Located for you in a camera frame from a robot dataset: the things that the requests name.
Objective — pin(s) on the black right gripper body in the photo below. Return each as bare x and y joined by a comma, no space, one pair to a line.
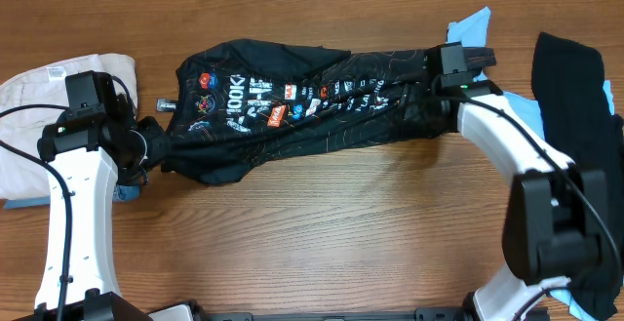
416,109

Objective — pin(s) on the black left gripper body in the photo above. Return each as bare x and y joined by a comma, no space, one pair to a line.
157,142

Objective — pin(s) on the black printed cycling jersey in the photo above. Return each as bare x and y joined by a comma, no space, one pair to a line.
245,102

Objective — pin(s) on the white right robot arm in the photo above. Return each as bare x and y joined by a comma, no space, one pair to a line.
553,234

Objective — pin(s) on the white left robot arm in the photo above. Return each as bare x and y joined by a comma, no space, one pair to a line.
88,152

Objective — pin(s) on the beige folded trousers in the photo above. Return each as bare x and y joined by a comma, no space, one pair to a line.
20,178

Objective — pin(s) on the plain black garment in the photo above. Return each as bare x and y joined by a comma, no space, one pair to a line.
567,80

